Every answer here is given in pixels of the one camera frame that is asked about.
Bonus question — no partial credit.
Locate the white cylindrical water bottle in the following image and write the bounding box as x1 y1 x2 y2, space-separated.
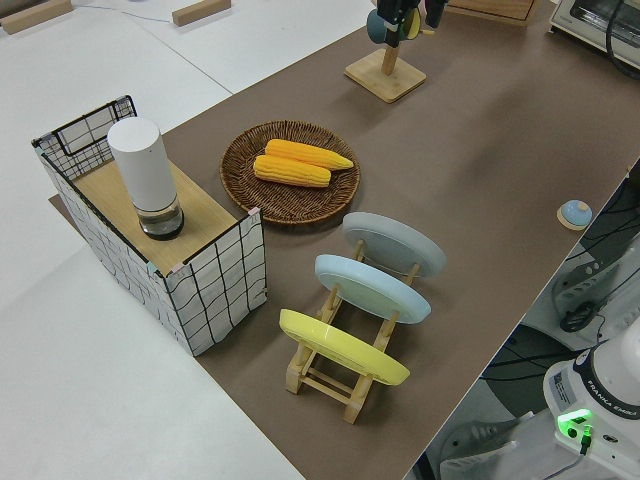
107 117 185 242

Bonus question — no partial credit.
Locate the brown wicker basket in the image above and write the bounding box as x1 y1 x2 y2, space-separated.
220 119 361 225

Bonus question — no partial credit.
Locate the light blue plate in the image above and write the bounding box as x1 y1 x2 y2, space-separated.
314 253 432 325

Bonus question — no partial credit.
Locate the yellow corn cob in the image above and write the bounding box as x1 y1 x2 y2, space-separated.
264 138 355 172
253 154 333 189

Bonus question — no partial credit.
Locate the grey plate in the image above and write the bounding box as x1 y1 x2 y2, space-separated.
342 211 447 279

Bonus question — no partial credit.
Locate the yellow plate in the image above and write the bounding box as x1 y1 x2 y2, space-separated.
278 308 411 386

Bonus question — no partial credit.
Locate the wooden dish rack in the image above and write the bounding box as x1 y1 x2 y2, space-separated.
285 239 421 425

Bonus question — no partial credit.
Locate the brown table mat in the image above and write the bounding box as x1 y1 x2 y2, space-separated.
47 0 640 480

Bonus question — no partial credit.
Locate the wooden mug tree stand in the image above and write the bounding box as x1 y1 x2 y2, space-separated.
344 19 428 104

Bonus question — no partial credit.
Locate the dark blue mug yellow inside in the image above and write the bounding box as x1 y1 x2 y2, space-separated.
366 0 422 46

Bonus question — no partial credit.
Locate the light wooden block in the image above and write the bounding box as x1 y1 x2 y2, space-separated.
0 0 73 35
171 0 232 26

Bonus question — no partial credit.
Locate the white toaster oven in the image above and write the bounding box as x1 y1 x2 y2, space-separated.
547 0 640 76

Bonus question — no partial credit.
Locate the black wire rack wooden shelf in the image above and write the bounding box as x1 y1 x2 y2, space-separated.
32 94 267 357

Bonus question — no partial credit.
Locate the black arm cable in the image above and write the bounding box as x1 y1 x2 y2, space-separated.
603 0 640 79

